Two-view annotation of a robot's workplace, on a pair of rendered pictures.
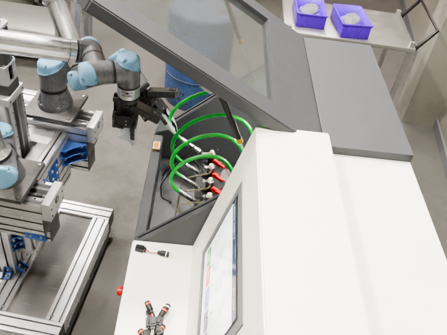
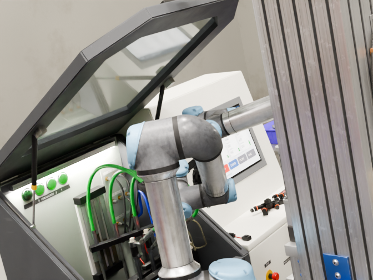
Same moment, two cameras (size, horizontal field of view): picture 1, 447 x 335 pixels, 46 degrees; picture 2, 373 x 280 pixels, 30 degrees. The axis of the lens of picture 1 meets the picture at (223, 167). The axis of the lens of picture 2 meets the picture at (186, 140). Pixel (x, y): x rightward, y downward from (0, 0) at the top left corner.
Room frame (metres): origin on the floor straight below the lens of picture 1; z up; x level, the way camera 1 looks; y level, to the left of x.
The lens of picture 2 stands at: (3.14, 1.98, 2.01)
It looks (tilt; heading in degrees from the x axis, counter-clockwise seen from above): 13 degrees down; 225
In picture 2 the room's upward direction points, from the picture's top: 12 degrees counter-clockwise
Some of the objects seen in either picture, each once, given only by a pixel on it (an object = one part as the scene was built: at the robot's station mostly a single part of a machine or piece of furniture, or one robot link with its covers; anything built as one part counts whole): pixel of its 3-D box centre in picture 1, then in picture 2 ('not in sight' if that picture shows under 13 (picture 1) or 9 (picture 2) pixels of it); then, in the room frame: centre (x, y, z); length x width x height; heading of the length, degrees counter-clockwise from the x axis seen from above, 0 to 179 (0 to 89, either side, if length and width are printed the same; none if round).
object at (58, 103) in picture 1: (54, 94); not in sight; (1.88, 0.79, 1.09); 0.15 x 0.15 x 0.10
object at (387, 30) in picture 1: (338, 68); not in sight; (3.56, -0.74, 0.52); 1.07 x 0.62 x 1.03; 87
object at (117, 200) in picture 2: not in sight; (120, 196); (1.38, -0.23, 1.20); 0.13 x 0.03 x 0.31; 5
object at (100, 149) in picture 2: not in sight; (65, 164); (1.62, -0.21, 1.43); 0.54 x 0.03 x 0.02; 5
